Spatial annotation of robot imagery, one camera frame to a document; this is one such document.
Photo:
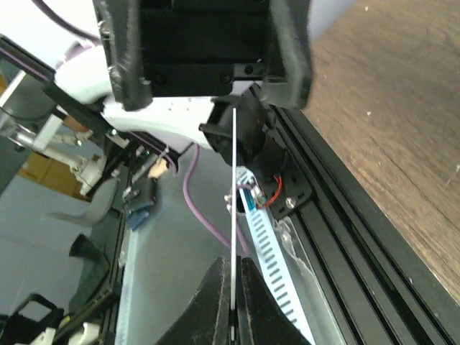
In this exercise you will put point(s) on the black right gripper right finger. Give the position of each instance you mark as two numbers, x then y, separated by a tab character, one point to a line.
259	319

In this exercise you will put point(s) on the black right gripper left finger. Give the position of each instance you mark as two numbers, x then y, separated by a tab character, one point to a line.
206	318

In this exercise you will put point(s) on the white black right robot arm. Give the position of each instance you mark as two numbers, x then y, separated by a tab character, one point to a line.
214	73

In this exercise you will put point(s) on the light blue cable duct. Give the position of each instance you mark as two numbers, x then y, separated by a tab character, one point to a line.
289	275

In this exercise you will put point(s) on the black front frame rail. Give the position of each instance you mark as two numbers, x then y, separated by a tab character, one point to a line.
359	280

